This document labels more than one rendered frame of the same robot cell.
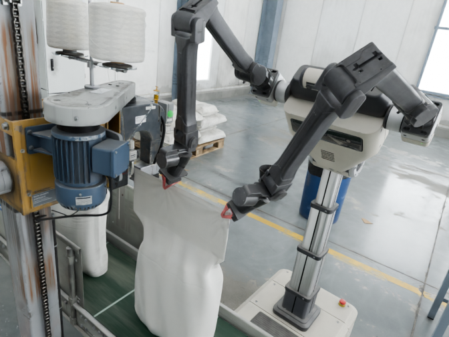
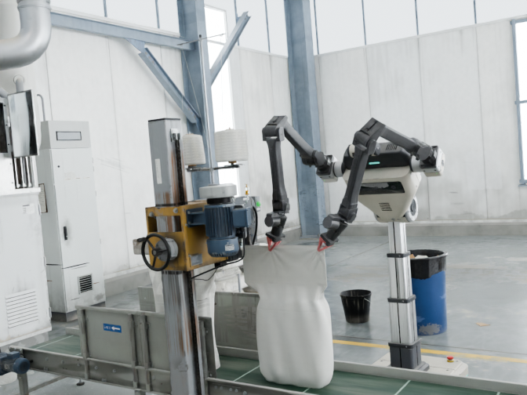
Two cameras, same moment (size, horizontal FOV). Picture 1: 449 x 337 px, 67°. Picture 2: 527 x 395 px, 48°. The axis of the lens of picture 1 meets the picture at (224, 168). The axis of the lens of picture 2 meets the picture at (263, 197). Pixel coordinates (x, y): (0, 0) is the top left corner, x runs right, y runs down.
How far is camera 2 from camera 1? 189 cm
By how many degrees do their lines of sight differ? 19
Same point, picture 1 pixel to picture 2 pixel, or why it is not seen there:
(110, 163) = (245, 217)
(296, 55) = not seen: hidden behind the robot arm
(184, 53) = (274, 148)
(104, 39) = (228, 149)
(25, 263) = (183, 317)
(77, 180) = (224, 234)
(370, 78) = (375, 132)
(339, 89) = (362, 140)
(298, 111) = not seen: hidden behind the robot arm
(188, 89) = (278, 170)
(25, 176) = (187, 242)
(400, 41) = (481, 128)
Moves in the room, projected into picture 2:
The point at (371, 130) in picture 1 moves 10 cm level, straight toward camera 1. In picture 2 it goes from (404, 174) to (401, 175)
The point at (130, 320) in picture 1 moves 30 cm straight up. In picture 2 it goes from (259, 382) to (254, 325)
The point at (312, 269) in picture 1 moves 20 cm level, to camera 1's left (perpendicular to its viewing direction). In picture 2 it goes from (405, 314) to (369, 317)
